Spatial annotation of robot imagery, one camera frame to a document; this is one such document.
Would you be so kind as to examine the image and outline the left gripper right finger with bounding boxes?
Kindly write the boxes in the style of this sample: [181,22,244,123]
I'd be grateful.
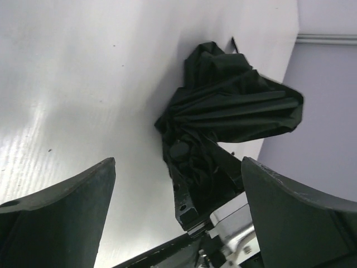
[241,157,356,267]

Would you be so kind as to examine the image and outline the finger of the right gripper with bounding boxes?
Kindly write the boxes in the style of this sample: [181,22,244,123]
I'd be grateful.
[200,138,244,201]
[167,161,206,232]

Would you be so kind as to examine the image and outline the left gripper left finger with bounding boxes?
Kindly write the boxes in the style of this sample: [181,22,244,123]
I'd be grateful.
[1,157,115,267]

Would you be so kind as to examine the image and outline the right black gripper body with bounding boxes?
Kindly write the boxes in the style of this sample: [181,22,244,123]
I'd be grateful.
[119,200,262,267]

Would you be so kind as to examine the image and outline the black folding umbrella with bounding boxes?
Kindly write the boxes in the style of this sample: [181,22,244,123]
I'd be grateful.
[155,36,305,202]

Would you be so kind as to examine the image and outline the right aluminium frame post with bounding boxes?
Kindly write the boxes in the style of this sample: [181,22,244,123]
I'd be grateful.
[296,33,356,46]

